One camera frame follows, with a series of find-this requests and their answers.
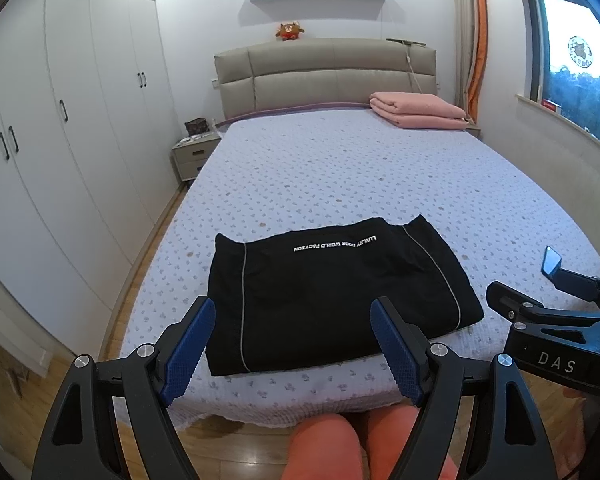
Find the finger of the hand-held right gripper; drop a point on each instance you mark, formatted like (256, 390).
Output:
(505, 297)
(550, 260)

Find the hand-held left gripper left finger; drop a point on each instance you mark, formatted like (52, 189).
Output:
(190, 350)

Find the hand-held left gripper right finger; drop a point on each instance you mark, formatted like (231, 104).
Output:
(395, 350)

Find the black garment with grey piping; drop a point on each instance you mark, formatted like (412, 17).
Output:
(330, 300)

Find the person's right leg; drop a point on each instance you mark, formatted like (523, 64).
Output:
(395, 435)

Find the person's leg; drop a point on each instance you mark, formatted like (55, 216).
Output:
(395, 435)
(320, 445)

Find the person's left leg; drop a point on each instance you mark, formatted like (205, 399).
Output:
(320, 445)

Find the beige nightstand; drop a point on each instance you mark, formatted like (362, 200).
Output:
(192, 160)
(474, 130)

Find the small red box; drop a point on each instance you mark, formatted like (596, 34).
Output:
(550, 104)

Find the bed with patterned sheet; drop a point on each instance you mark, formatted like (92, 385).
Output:
(330, 175)

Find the folded pink blanket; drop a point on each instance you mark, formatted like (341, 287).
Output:
(415, 107)

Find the round window sticker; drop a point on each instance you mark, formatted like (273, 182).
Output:
(581, 51)

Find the dark patterned bag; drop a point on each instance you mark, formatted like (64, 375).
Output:
(196, 126)

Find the window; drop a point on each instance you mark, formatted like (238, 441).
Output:
(570, 25)

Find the orange and beige curtain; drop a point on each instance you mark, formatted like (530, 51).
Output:
(475, 35)

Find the white wardrobe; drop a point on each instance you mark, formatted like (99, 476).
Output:
(55, 135)

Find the thin dark stick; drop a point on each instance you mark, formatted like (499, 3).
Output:
(405, 41)

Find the beige padded headboard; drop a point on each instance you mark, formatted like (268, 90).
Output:
(305, 75)

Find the orange plush toy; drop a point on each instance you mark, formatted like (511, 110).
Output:
(289, 31)

